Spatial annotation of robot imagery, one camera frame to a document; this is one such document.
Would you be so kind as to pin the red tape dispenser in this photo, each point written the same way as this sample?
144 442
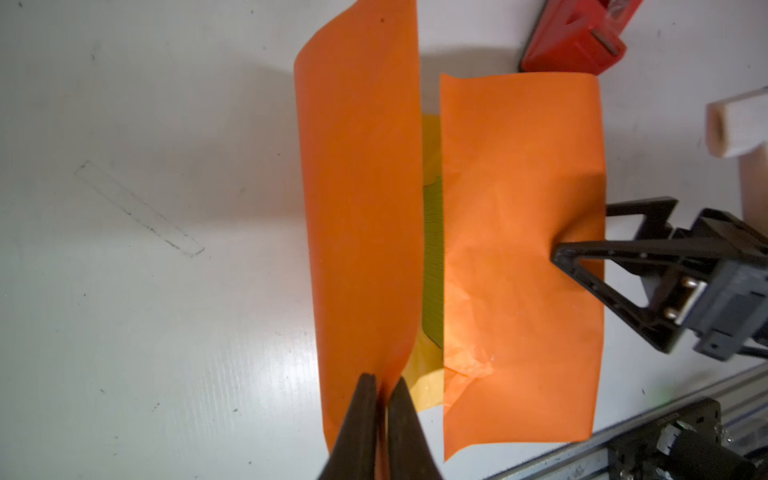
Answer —
582 36

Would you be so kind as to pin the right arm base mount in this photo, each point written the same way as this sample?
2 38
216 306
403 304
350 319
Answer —
688 443

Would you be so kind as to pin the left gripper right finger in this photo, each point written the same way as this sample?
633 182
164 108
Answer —
408 453

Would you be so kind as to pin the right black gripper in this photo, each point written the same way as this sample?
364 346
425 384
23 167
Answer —
709 279

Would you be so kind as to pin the aluminium front rail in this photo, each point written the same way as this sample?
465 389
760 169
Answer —
743 401

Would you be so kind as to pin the green gift box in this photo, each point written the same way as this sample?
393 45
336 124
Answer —
433 280

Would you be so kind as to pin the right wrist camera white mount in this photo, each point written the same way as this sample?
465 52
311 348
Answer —
736 127

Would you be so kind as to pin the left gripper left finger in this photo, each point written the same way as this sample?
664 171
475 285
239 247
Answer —
354 453

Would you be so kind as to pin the yellow orange wrapping paper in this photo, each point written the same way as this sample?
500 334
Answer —
523 168

